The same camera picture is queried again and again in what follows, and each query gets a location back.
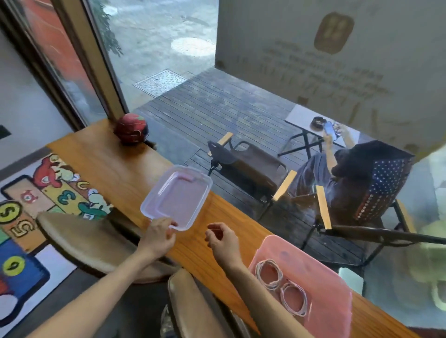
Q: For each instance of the tan window frame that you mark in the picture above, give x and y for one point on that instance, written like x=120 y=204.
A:
x=87 y=52

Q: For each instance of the brown folding armchair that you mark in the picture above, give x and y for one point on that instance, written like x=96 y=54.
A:
x=258 y=167
x=366 y=233

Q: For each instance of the dark folding outdoor table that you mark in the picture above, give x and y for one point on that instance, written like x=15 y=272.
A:
x=299 y=116

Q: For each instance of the beige window poster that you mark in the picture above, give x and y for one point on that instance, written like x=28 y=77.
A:
x=313 y=69

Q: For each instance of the person's left forearm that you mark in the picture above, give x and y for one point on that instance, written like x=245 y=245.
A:
x=94 y=303

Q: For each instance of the clear pink box lid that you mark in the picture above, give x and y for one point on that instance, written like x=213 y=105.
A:
x=177 y=198

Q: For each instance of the person's right hand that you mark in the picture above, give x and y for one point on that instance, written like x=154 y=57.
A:
x=226 y=247

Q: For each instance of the person's right forearm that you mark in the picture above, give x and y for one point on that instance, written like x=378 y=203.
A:
x=264 y=303

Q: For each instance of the person's left hand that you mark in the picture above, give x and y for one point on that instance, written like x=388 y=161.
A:
x=156 y=240

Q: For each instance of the black ashtray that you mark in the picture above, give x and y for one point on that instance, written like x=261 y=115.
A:
x=317 y=123

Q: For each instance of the red round ornament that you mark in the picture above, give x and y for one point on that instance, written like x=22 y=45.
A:
x=130 y=129

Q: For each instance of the pink plastic box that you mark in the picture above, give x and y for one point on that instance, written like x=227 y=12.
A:
x=324 y=278

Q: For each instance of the small white block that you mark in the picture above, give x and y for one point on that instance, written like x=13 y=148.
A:
x=350 y=280

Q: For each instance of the wooden partition with cat painting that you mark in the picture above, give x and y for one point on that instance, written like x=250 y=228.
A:
x=428 y=257

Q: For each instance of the colourful cartoon floor mat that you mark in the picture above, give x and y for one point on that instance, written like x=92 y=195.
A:
x=35 y=216

